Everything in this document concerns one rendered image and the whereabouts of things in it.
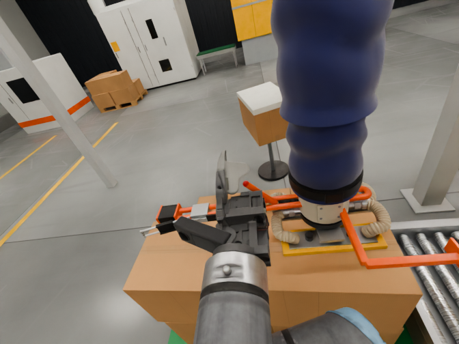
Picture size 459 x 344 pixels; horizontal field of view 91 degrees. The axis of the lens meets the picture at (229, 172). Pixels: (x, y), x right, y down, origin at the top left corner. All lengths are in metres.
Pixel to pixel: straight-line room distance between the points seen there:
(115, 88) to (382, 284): 7.27
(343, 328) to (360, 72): 0.45
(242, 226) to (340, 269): 0.74
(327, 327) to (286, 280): 0.65
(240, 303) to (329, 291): 0.76
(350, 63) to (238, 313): 0.47
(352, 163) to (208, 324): 0.54
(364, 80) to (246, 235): 0.39
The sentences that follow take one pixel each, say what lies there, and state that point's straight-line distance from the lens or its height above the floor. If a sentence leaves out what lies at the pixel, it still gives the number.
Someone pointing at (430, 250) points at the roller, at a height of 0.55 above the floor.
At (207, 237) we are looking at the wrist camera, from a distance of 0.38.
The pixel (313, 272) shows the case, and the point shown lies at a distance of 1.06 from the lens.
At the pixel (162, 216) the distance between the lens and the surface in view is 0.96.
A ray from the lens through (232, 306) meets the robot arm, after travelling 0.29.
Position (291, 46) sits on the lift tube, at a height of 1.77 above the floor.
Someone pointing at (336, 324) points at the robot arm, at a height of 1.49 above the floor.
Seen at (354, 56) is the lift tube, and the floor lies 1.74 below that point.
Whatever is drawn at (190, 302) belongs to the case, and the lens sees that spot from 1.23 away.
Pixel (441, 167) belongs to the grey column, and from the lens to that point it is 2.44.
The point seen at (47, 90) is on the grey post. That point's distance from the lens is 3.53.
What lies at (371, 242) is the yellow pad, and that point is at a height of 1.14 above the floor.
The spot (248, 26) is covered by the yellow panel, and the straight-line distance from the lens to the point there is 7.87.
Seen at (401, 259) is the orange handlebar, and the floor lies 1.26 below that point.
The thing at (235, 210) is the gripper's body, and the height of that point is 1.61.
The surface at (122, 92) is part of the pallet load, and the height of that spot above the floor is 0.44.
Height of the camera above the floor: 1.88
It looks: 37 degrees down
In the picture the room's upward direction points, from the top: 17 degrees counter-clockwise
